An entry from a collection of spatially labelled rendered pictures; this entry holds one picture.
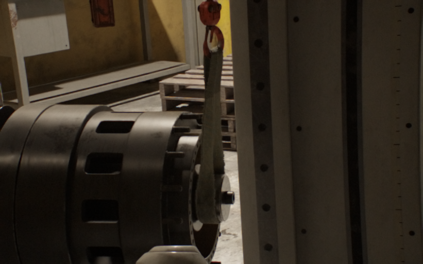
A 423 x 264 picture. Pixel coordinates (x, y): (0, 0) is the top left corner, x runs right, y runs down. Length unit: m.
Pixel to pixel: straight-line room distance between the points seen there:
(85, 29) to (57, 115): 5.83
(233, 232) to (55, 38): 3.15
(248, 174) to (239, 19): 0.23
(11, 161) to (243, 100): 1.36
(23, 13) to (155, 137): 4.78
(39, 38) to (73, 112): 4.67
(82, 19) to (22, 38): 1.33
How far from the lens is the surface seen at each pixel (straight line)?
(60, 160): 2.53
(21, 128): 2.65
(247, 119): 1.32
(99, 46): 8.60
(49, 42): 7.38
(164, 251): 1.15
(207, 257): 2.70
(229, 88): 6.17
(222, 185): 2.61
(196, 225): 2.66
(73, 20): 8.38
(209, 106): 2.53
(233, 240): 4.66
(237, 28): 1.30
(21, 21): 7.21
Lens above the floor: 1.70
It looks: 14 degrees down
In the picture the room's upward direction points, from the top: 4 degrees counter-clockwise
